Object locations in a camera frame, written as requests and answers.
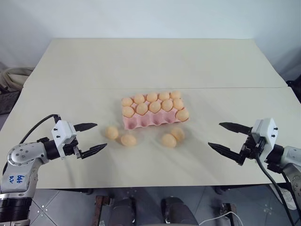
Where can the beige rolled cloth pile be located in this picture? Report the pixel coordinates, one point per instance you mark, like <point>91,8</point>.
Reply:
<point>14,77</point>

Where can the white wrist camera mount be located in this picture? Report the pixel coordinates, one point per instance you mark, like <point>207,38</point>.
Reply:
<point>62,131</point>
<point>266,131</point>

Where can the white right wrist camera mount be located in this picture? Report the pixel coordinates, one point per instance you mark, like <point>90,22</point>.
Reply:
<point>266,131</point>

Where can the dark woven basket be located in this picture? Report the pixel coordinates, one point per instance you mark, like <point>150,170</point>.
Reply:
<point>8,101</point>

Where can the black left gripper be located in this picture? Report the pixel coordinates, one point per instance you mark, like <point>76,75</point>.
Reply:
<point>71,149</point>

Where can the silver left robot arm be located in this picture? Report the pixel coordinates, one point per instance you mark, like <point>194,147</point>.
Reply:
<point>23,153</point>

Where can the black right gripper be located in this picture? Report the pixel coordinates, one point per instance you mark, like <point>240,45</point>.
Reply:
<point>251,148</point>

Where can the orange egg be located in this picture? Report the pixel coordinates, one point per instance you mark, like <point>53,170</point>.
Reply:
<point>175,94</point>
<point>128,111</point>
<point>152,96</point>
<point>142,108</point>
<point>168,140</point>
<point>178,103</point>
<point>127,101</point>
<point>139,98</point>
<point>128,140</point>
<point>154,106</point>
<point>111,132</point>
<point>178,133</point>
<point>163,95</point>
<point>167,105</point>
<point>182,115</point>

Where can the black object beside table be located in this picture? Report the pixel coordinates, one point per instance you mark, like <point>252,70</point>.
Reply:
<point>294,90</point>

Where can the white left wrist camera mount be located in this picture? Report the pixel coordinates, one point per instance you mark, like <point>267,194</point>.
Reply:
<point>62,131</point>

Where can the reddish wooden frame post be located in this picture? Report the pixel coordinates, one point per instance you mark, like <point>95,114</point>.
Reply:
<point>229,214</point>
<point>101,210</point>

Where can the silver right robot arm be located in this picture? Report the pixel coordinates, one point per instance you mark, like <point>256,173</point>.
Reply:
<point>291,162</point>

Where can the white shoe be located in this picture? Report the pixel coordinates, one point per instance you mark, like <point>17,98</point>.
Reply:
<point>284,197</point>

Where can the dark rounded shape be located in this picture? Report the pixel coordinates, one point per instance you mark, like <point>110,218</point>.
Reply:
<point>123,212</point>
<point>178,212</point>

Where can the pink egg tray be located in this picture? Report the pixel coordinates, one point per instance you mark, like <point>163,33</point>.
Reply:
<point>150,120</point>

